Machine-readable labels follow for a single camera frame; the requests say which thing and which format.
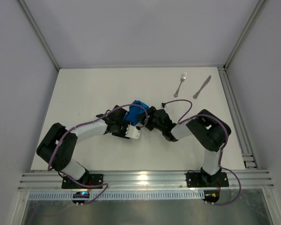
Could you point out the controller board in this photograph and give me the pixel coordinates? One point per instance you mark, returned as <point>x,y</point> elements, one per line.
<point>80,198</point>
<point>211,196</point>

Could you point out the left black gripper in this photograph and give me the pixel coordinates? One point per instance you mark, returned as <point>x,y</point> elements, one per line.
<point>122,116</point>

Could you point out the silver table knife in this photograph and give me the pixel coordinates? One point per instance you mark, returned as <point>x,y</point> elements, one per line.
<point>201,88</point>

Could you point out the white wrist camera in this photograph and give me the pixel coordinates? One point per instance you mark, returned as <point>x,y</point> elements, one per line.
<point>164,105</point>
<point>133,132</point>

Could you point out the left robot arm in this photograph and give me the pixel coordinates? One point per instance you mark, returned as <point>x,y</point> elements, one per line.
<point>59,143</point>

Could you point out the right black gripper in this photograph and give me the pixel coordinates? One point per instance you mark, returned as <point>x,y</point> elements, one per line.
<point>150,116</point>

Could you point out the aluminium front rail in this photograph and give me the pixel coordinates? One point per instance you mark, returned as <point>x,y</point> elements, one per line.
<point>141,180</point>

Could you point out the slotted cable duct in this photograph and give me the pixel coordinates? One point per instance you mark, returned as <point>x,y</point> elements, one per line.
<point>117,195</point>

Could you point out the right side aluminium rail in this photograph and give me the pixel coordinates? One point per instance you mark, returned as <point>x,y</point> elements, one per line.
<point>238,122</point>

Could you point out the left controller board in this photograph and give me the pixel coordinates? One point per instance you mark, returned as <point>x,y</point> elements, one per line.
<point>80,198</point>

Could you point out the silver fork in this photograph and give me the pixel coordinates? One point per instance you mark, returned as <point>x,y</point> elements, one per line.
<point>182,79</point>

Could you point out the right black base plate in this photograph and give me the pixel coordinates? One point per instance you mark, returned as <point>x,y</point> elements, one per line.
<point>204,180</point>

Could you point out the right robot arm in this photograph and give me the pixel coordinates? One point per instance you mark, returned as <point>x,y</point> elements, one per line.
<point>211,132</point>

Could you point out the right aluminium frame post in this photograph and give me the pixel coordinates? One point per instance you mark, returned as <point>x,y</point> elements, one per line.
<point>256,12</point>

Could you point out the aluminium rail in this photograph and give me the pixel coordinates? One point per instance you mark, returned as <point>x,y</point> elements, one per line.
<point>141,180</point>
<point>238,122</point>

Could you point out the left aluminium frame post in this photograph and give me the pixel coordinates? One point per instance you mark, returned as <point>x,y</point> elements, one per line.
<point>33,23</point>

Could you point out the right controller board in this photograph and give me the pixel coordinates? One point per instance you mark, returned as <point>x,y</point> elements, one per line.
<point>211,196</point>

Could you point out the blue cloth napkin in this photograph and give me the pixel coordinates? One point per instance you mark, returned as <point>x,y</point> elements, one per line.
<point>134,111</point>

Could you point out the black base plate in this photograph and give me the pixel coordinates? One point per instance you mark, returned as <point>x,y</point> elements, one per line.
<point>87,179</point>
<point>204,180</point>

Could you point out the aluminium frame post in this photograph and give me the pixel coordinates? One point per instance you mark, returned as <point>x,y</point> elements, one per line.
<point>33,23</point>
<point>256,12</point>

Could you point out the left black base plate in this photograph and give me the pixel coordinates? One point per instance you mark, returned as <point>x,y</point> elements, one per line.
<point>87,179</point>

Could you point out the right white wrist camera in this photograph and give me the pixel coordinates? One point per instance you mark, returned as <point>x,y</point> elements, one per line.
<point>164,105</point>

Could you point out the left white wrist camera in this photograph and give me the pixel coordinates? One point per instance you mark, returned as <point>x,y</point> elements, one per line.
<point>133,132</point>

